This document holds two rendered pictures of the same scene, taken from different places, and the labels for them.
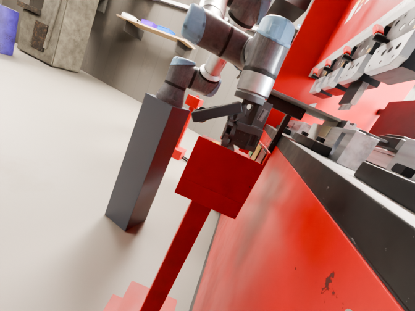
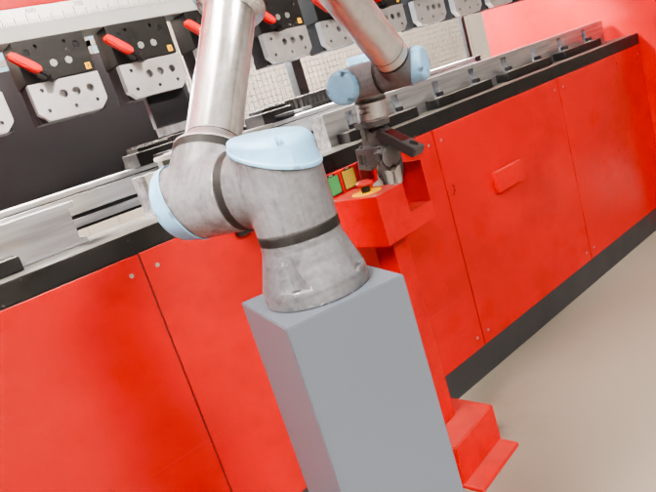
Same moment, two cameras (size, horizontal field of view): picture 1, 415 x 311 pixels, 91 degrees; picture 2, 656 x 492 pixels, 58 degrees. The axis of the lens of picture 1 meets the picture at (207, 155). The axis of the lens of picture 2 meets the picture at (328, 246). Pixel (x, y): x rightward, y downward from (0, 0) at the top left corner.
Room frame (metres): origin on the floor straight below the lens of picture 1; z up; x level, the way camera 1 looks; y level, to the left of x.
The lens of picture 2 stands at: (1.61, 0.93, 1.03)
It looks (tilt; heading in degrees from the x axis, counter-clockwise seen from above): 14 degrees down; 228
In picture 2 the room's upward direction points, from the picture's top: 17 degrees counter-clockwise
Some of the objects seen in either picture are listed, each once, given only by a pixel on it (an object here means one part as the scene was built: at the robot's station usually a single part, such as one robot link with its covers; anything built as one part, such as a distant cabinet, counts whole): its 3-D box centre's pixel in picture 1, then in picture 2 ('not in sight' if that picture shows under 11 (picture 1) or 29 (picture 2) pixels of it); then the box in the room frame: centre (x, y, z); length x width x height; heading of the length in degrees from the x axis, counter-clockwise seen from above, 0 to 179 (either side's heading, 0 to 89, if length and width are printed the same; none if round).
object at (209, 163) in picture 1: (221, 161); (378, 198); (0.54, -0.04, 0.75); 0.20 x 0.16 x 0.18; 1
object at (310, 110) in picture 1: (297, 105); (211, 143); (0.82, -0.23, 1.00); 0.26 x 0.18 x 0.01; 84
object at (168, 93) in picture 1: (172, 92); (307, 257); (1.10, 0.31, 0.82); 0.15 x 0.15 x 0.10
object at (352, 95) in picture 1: (350, 97); (170, 112); (0.81, -0.38, 1.09); 0.10 x 0.02 x 0.10; 174
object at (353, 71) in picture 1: (368, 62); (142, 61); (0.83, -0.38, 1.22); 0.15 x 0.09 x 0.17; 174
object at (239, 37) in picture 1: (245, 52); (355, 83); (0.58, 0.02, 1.03); 0.11 x 0.11 x 0.08; 17
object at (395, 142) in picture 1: (381, 137); (160, 150); (0.78, -0.53, 1.01); 0.26 x 0.12 x 0.05; 84
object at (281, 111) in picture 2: not in sight; (281, 111); (0.36, -0.49, 1.01); 0.26 x 0.12 x 0.05; 84
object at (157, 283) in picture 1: (173, 258); (415, 329); (0.54, -0.04, 0.39); 0.06 x 0.06 x 0.54; 1
